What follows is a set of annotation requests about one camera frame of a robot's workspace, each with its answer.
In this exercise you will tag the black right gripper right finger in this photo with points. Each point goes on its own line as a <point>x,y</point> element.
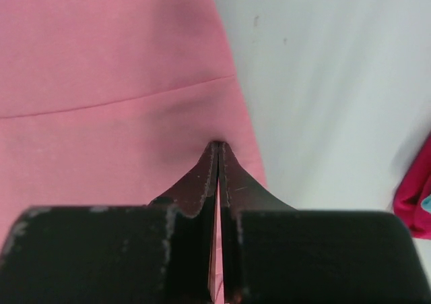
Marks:
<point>274,253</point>

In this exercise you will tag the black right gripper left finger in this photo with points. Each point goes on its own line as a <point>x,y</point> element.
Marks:
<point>163,252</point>

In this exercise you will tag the pink t shirt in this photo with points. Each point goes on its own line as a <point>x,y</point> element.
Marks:
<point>111,102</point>

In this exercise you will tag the red folded t shirt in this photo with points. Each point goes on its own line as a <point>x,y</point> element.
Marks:
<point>413,188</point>

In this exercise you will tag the teal folded t shirt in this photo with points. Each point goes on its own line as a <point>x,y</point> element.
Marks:
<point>426,204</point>

